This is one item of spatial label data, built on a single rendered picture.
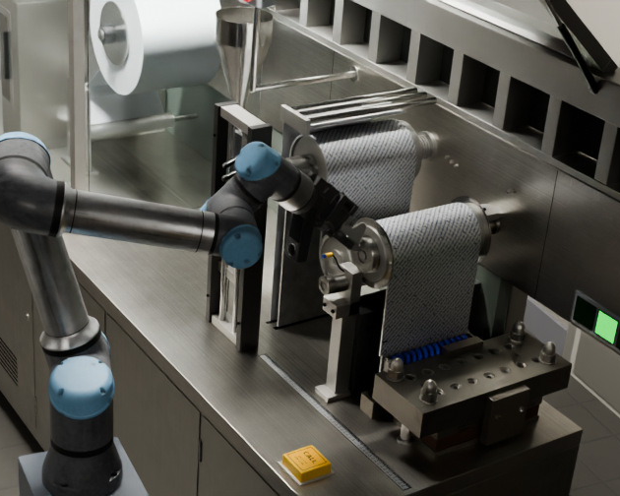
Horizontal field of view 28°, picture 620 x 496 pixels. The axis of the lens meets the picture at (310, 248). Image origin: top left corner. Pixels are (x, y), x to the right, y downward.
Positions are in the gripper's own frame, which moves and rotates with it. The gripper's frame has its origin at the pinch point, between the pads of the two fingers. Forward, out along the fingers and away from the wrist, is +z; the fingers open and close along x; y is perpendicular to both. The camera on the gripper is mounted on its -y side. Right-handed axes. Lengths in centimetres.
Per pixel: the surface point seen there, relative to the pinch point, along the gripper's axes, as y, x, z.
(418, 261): 5.9, -7.5, 10.0
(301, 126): 14.3, 23.3, -10.1
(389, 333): -9.4, -7.5, 15.9
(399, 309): -4.3, -7.5, 13.9
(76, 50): -1, 95, -22
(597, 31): 110, 106, 139
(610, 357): 24, 62, 196
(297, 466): -40.3, -18.6, 5.0
